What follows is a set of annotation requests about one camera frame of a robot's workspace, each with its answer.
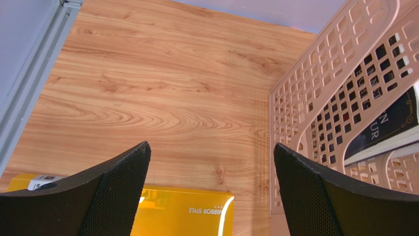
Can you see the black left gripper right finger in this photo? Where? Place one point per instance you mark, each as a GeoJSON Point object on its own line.
{"type": "Point", "coordinates": [319, 201]}

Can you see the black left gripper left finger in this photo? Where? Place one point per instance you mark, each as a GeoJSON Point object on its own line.
{"type": "Point", "coordinates": [99, 201]}

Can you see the yellow acrylic sheet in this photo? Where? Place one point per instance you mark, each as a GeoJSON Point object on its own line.
{"type": "Point", "coordinates": [166, 211]}

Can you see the white label sticker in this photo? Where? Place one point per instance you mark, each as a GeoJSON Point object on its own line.
{"type": "Point", "coordinates": [41, 180]}

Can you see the dark navy book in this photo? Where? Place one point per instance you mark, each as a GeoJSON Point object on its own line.
{"type": "Point", "coordinates": [392, 123]}

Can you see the pink plastic file organizer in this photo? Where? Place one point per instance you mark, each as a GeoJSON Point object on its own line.
{"type": "Point", "coordinates": [364, 59]}

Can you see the aluminium frame rail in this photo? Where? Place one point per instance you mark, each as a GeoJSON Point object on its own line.
{"type": "Point", "coordinates": [32, 34]}

